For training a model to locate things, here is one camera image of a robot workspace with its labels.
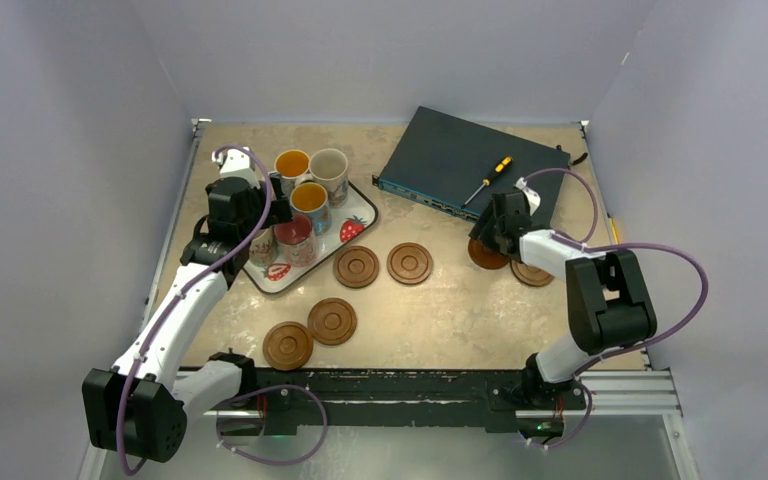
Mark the wooden coaster one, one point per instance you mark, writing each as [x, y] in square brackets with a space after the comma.
[356, 267]

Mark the wooden coaster four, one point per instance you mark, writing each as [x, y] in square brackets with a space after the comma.
[529, 275]

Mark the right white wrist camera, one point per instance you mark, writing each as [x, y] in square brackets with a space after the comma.
[533, 198]

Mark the cream white mug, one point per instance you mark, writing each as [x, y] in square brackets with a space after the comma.
[329, 168]

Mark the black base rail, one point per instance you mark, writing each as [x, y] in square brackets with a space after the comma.
[496, 401]

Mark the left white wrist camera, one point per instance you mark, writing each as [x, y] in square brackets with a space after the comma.
[236, 163]

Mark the wooden coaster five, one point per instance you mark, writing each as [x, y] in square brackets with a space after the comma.
[332, 321]

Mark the wooden coaster two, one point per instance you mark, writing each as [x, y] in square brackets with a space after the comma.
[409, 263]

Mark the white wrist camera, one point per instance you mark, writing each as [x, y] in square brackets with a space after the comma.
[533, 198]
[236, 163]

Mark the wooden coaster six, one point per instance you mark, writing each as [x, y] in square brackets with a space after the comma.
[288, 346]

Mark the aluminium frame rail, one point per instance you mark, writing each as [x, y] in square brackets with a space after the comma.
[632, 393]

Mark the yellow black screwdriver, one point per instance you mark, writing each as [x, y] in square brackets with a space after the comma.
[496, 171]

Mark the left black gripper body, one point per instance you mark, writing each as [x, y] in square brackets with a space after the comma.
[258, 206]

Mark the pink inside dark mug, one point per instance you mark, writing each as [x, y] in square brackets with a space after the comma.
[297, 241]

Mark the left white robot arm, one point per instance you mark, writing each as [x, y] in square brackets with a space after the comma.
[138, 408]

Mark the dark blue network switch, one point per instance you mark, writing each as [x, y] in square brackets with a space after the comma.
[441, 159]

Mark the beige cream mug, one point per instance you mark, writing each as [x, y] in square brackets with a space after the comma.
[263, 249]

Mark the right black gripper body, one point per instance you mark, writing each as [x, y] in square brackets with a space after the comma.
[490, 229]

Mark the wooden coaster three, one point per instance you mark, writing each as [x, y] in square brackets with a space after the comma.
[484, 257]

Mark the white floral mug orange inside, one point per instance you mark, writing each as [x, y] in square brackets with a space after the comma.
[288, 166]

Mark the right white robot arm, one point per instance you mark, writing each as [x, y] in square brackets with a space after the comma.
[608, 303]

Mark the blue mug orange inside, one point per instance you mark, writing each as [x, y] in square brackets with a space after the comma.
[311, 199]

